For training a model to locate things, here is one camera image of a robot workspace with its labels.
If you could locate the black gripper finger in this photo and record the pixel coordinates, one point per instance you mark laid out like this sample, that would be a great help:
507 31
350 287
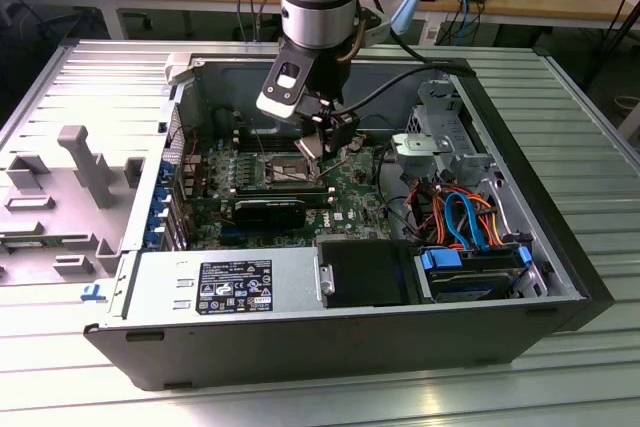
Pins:
346 132
325 122

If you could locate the silver CPU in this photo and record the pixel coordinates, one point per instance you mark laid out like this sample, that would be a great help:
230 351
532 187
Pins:
307 149

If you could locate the thin metal locking lever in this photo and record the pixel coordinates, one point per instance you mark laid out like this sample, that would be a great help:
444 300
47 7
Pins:
260 142
334 168

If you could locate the CPU socket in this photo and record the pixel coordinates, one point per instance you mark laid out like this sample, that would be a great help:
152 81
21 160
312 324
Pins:
285 169

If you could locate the green motherboard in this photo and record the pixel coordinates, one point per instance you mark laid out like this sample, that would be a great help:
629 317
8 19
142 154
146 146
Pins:
350 197

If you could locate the black graphics card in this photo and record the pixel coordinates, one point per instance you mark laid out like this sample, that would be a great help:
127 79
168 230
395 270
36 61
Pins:
270 214

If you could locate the silver metal latch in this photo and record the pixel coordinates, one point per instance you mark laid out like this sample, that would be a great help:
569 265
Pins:
327 279

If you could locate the pale gray case latch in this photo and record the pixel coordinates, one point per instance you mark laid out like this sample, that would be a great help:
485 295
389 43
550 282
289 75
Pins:
177 67

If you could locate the hard disk in blue carrier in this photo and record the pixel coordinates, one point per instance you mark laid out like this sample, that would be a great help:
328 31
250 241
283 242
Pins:
440 261

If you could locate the black PC case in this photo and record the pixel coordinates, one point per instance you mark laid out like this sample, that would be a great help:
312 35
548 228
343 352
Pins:
300 347

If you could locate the silver power supply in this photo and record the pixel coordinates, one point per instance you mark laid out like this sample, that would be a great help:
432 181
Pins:
160 287

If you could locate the gray parts rack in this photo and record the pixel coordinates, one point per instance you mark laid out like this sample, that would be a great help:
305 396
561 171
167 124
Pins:
50 207

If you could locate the small blue plastic clip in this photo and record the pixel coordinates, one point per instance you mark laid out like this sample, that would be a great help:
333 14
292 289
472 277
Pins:
92 292

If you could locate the green RAM stick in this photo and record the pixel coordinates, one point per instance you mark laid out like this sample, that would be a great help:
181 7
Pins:
25 244

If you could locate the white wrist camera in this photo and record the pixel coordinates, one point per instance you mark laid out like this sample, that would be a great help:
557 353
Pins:
277 107

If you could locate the silver metal bracket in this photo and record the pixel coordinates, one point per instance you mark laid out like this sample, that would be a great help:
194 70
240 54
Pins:
415 147

